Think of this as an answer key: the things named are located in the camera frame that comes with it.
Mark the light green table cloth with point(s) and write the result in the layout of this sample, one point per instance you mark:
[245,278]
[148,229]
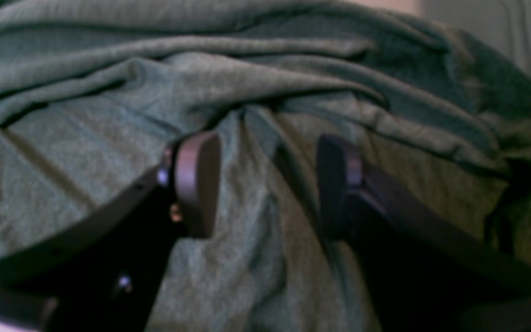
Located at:
[504,25]

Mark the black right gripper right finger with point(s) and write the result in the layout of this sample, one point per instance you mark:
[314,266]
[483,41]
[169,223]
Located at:
[423,274]

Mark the green T-shirt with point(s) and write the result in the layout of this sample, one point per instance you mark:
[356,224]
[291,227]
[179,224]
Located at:
[91,91]

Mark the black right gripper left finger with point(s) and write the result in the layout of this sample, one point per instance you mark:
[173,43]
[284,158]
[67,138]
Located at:
[104,273]

